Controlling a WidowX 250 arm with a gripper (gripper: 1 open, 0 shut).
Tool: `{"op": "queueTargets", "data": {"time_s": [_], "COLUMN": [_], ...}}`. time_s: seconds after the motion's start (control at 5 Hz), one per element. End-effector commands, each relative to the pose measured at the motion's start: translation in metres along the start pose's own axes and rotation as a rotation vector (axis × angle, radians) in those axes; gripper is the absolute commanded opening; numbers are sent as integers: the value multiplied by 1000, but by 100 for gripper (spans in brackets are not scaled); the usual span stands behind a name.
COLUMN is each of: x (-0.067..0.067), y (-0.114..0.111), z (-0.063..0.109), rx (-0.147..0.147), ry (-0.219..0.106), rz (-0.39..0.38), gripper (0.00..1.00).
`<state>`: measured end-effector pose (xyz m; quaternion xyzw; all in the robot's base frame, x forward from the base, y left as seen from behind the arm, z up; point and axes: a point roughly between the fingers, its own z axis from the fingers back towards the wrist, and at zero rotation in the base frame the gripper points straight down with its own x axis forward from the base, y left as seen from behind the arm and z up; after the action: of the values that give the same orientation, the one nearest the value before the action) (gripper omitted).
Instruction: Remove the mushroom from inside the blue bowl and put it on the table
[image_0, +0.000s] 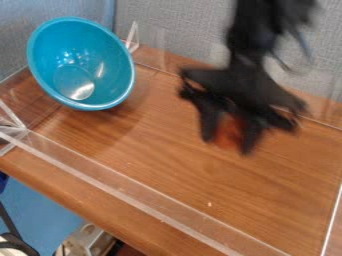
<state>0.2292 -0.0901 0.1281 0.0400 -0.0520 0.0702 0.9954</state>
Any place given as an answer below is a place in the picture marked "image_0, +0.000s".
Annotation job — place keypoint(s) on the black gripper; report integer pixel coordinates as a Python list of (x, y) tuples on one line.
[(243, 89)]

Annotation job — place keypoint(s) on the brown cap toy mushroom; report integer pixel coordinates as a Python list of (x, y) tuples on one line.
[(230, 132)]

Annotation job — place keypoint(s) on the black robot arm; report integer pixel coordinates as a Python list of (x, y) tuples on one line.
[(261, 21)]

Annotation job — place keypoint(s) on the blue plastic bowl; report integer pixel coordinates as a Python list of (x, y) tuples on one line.
[(80, 63)]

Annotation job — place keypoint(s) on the clear acrylic barrier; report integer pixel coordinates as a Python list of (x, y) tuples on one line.
[(131, 168)]

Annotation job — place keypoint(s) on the white power strip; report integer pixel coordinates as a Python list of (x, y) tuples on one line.
[(87, 241)]

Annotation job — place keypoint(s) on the black chair leg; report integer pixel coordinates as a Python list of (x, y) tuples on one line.
[(12, 245)]

